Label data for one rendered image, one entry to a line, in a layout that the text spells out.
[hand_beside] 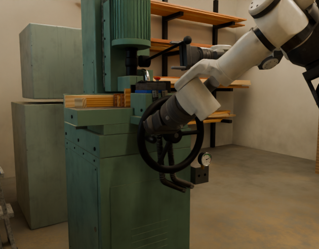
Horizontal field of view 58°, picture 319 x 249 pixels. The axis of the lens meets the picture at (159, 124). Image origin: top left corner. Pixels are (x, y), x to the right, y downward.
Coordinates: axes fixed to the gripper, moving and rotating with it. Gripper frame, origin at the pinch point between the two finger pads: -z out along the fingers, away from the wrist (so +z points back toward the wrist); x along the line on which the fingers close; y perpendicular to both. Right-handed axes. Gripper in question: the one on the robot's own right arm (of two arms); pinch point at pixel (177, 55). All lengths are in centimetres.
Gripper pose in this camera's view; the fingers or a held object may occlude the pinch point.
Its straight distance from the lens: 127.8
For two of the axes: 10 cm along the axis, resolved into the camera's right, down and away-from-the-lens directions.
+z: 8.6, -0.6, 5.1
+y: -5.1, 0.3, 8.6
